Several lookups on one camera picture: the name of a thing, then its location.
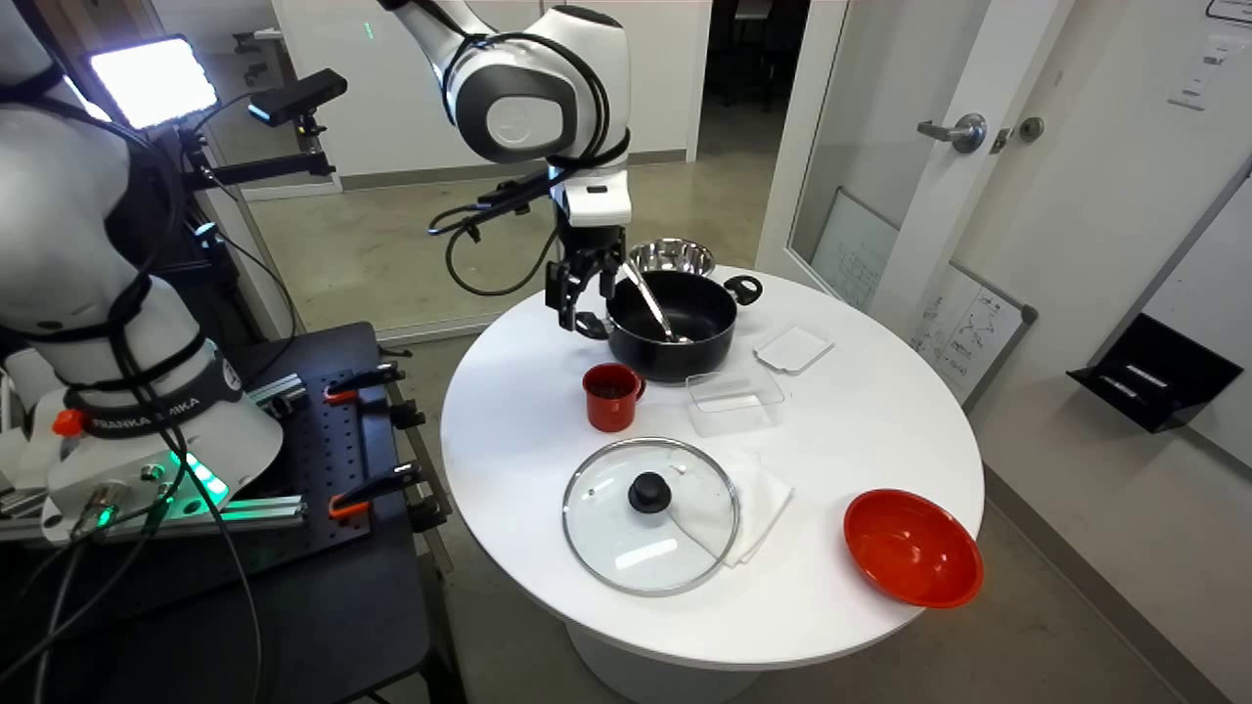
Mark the orange round knob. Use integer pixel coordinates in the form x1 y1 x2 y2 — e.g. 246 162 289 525
48 403 94 441

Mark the steel mixing bowl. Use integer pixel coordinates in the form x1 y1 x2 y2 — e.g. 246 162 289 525
625 237 720 284

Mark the bright light panel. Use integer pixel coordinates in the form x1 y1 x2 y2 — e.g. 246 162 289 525
87 33 222 138

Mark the silver door handle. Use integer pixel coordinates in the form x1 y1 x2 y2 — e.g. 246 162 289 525
911 111 995 162

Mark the glass pot lid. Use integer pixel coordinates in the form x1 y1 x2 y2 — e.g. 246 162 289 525
557 436 746 602

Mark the metal spoon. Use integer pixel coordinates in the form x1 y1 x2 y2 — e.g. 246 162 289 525
613 257 685 347

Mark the orange black clamp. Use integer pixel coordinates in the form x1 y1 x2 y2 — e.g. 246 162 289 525
321 457 432 527
321 359 409 413

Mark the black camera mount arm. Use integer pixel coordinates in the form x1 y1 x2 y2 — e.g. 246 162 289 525
193 119 342 188

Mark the red cup with handle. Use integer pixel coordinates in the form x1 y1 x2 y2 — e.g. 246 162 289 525
580 359 648 437

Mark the aluminium rail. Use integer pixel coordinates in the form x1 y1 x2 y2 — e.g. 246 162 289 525
0 488 314 548

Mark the black wall file holder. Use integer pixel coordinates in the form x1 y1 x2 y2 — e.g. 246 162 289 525
1063 308 1247 437

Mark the black cooking pot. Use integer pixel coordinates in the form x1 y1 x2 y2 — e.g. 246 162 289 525
567 263 769 387

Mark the silver door lock knob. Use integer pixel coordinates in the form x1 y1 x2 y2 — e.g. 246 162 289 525
986 113 1050 156

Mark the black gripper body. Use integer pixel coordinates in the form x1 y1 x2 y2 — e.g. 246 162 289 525
552 225 630 315

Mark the black cart table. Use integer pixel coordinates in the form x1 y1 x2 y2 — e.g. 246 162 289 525
0 321 462 704

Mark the red bowl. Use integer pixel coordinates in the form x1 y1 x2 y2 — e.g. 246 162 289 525
836 486 991 613

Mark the clear square plastic lid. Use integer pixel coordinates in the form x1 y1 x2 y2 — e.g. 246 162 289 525
752 321 840 380

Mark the white table pedestal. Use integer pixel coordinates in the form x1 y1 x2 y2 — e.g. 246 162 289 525
563 624 763 704

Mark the small leaning whiteboard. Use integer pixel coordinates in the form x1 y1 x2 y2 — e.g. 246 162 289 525
908 263 1041 406

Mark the black stereo camera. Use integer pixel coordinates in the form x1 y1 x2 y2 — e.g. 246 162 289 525
244 66 351 135

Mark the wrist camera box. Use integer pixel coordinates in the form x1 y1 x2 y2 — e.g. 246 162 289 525
552 173 638 237

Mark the black base cable bundle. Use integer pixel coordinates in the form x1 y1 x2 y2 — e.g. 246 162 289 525
0 441 275 704

